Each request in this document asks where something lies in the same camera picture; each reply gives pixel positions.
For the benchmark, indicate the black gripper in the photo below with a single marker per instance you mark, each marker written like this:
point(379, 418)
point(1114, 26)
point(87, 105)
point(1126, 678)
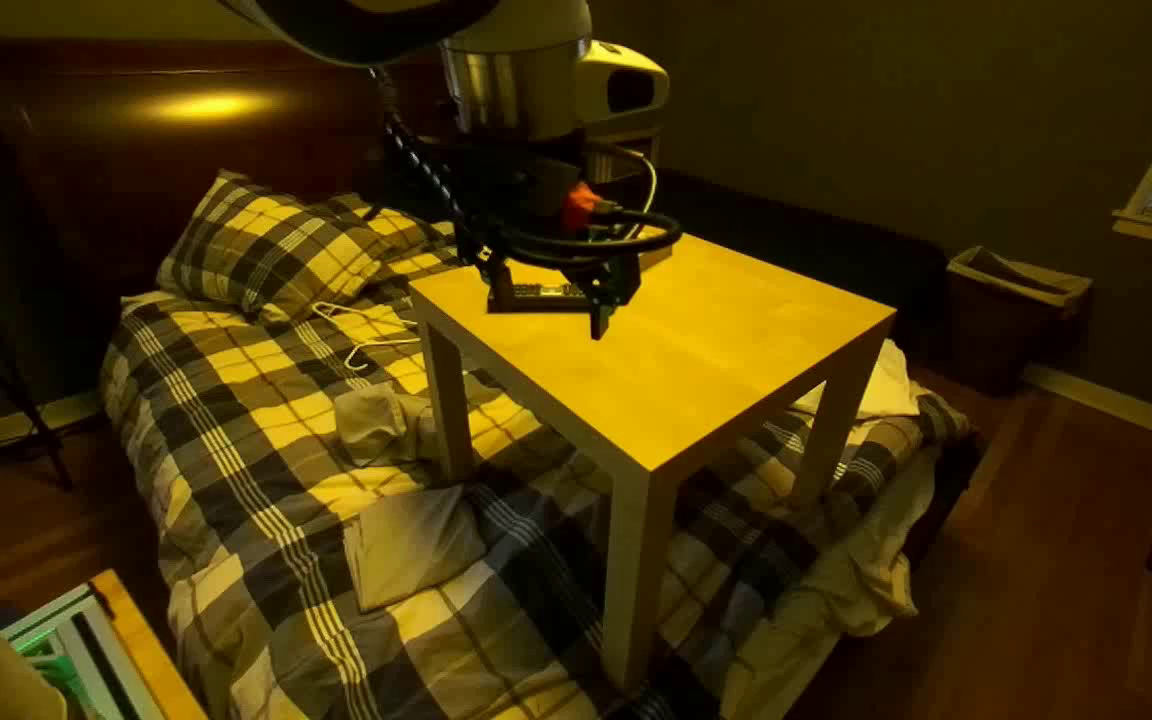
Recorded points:
point(530, 187)

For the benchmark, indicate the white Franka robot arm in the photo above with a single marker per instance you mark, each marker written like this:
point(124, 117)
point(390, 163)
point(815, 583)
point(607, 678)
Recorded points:
point(537, 81)

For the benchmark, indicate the light wood side table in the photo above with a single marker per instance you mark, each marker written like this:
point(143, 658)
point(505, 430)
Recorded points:
point(698, 360)

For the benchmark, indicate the crumpled grey cloth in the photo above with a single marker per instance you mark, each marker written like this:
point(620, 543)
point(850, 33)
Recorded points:
point(379, 422)

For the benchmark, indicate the dark couch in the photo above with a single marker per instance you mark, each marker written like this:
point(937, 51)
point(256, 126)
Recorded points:
point(818, 247)

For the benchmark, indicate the plaid checkered pillow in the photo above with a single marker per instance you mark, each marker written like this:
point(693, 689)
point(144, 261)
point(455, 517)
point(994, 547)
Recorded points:
point(282, 247)

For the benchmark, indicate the white crumpled cloth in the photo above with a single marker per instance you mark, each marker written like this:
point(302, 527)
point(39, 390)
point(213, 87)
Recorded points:
point(414, 547)

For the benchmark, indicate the plaid checkered blanket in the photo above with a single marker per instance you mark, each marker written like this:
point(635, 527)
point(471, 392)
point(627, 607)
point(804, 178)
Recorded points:
point(256, 442)

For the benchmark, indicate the small white pillow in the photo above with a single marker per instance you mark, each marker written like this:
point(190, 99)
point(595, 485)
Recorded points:
point(893, 383)

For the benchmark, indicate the brown open storage bin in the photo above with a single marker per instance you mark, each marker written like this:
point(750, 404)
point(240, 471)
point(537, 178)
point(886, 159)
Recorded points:
point(1011, 320)

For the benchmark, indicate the dark wooden headboard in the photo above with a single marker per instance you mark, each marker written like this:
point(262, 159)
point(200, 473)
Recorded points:
point(98, 172)

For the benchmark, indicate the wooden board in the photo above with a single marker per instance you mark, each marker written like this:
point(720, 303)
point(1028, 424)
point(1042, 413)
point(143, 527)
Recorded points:
point(149, 652)

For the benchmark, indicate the green striped box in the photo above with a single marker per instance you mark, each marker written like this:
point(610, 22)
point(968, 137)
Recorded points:
point(79, 663)

